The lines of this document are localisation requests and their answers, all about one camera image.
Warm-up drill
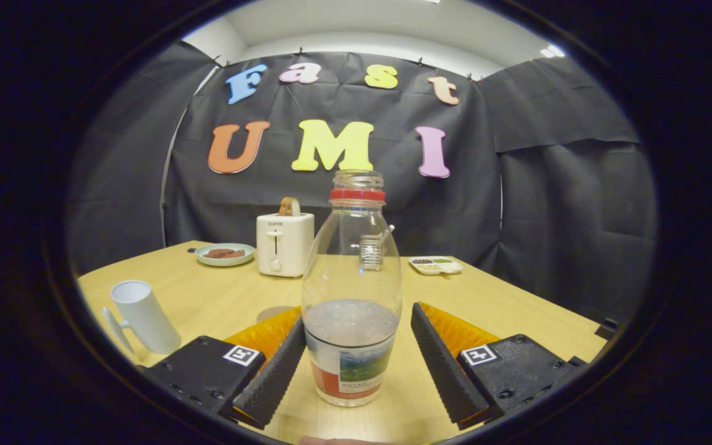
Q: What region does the pale green plate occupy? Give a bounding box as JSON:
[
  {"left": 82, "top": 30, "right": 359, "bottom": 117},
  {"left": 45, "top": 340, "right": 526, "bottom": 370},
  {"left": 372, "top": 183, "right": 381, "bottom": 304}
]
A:
[{"left": 195, "top": 243, "right": 256, "bottom": 268}]

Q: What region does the round brown coaster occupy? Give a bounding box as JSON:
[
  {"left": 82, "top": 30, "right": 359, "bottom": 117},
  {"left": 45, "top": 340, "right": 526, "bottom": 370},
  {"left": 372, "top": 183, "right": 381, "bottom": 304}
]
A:
[{"left": 257, "top": 305, "right": 295, "bottom": 323}]

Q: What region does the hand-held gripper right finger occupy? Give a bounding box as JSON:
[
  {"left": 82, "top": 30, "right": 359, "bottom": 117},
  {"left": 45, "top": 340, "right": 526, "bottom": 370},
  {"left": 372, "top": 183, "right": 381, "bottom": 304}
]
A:
[{"left": 410, "top": 302, "right": 588, "bottom": 431}]

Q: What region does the clear juice bottle red label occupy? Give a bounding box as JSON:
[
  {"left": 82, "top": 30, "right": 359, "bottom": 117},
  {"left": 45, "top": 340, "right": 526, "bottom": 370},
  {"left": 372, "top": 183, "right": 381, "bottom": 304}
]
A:
[{"left": 302, "top": 170, "right": 403, "bottom": 407}]

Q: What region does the white cup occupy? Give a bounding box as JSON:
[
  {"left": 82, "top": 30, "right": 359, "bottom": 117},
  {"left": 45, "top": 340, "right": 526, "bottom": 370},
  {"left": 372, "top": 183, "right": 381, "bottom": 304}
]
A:
[{"left": 103, "top": 279, "right": 182, "bottom": 356}]

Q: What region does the wooden table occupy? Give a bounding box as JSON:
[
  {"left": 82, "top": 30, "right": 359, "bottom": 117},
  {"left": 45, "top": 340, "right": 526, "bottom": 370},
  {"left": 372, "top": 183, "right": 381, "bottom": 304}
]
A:
[{"left": 77, "top": 240, "right": 607, "bottom": 445}]

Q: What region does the white divided tray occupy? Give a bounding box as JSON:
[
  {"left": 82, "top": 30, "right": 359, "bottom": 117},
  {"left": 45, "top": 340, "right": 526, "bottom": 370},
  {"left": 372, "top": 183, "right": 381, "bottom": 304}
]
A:
[{"left": 409, "top": 256, "right": 464, "bottom": 276}]

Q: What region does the small metal wire rack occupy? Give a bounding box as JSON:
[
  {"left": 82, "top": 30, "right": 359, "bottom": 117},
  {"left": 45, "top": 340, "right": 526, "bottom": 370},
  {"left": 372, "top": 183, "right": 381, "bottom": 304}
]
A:
[{"left": 359, "top": 234, "right": 384, "bottom": 271}]

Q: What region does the white toaster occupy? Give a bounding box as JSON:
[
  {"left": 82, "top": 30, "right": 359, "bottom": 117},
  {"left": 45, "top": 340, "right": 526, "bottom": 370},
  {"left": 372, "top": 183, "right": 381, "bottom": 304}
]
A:
[{"left": 256, "top": 212, "right": 315, "bottom": 278}]

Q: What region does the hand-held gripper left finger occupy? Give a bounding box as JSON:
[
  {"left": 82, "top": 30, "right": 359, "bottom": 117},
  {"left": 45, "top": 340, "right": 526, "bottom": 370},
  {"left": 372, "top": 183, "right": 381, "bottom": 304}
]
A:
[{"left": 143, "top": 306, "right": 307, "bottom": 430}]

